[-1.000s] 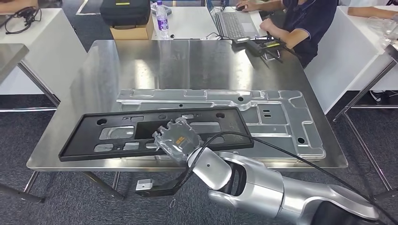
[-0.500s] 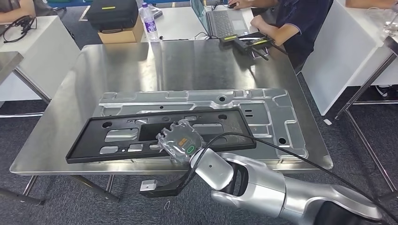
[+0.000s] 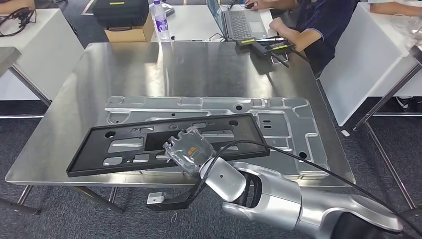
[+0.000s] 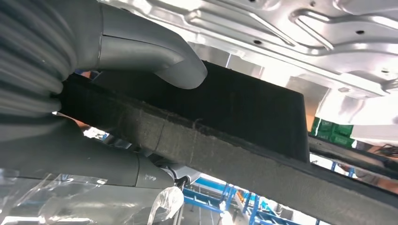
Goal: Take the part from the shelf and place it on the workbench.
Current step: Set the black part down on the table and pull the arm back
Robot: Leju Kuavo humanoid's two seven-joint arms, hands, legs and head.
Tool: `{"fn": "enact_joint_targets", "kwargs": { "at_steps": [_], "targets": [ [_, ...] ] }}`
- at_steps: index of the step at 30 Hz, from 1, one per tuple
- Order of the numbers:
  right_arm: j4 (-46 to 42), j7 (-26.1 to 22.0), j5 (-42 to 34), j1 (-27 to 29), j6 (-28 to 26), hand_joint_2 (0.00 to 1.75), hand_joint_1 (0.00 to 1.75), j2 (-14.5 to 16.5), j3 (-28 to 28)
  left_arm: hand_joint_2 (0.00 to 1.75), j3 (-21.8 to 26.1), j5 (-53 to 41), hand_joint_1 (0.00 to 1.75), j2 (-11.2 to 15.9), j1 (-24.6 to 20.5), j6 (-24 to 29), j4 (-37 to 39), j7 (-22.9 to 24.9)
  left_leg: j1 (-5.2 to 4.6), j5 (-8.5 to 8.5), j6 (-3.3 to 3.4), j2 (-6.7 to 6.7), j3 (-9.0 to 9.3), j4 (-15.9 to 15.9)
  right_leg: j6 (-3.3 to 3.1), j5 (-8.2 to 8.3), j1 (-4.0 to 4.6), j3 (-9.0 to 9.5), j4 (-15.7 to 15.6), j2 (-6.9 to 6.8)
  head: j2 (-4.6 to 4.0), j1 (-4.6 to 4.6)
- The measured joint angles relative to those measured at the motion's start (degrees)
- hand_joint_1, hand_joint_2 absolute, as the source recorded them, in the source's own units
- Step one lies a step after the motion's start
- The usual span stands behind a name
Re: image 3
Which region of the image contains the large stamped metal plate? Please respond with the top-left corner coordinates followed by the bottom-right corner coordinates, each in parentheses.
top-left (105, 96), bottom-right (330, 180)

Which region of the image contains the white table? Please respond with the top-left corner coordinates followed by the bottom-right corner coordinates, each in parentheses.
top-left (319, 1), bottom-right (422, 127)
top-left (150, 1), bottom-right (278, 43)
top-left (0, 8), bottom-right (85, 101)

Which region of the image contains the clear plastic water bottle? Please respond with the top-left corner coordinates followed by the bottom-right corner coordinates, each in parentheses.
top-left (152, 0), bottom-right (171, 42)

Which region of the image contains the black plastic panel part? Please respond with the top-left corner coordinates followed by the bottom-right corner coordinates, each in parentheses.
top-left (66, 113), bottom-right (271, 178)

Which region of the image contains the black camera bracket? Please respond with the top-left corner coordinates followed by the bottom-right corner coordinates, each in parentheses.
top-left (146, 179), bottom-right (209, 212)

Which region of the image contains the stainless steel workbench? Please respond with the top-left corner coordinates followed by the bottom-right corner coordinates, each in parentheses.
top-left (4, 41), bottom-right (356, 214)

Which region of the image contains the brown cardboard box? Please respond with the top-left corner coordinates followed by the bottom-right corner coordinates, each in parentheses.
top-left (104, 13), bottom-right (156, 43)

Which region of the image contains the seated person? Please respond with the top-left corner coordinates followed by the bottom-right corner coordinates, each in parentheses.
top-left (245, 0), bottom-right (358, 78)

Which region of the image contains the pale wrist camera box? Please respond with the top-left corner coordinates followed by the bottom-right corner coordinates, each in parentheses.
top-left (146, 192), bottom-right (166, 205)

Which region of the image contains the black remote controller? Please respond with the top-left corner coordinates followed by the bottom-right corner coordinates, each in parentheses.
top-left (251, 39), bottom-right (311, 68)

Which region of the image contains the black equipment case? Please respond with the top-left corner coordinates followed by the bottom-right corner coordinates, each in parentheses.
top-left (92, 0), bottom-right (151, 29)

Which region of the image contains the grey laptop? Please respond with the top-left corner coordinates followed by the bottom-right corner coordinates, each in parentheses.
top-left (207, 0), bottom-right (269, 41)

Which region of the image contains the black cable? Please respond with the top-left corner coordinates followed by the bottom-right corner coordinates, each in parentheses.
top-left (184, 140), bottom-right (422, 237)

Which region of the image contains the small black labelled device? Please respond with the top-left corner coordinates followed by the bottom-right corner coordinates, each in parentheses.
top-left (235, 37), bottom-right (257, 47)

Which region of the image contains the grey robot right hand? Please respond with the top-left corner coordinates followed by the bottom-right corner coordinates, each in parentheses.
top-left (162, 126), bottom-right (216, 177)

